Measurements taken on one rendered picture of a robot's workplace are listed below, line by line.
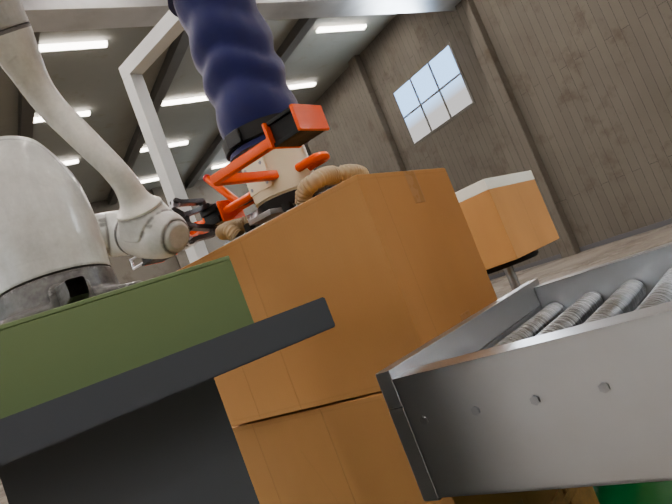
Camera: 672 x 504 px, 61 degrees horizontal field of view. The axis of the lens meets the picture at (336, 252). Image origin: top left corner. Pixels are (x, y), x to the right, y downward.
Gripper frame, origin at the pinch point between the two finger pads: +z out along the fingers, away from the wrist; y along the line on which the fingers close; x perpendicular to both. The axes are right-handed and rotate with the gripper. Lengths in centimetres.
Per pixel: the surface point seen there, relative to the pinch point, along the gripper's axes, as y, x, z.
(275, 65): -25.1, 37.3, 1.1
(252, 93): -19.0, 33.9, -6.8
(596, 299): 55, 79, 24
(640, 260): 50, 89, 29
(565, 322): 54, 79, 3
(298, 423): 56, 24, -21
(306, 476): 68, 20, -21
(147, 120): -158, -244, 176
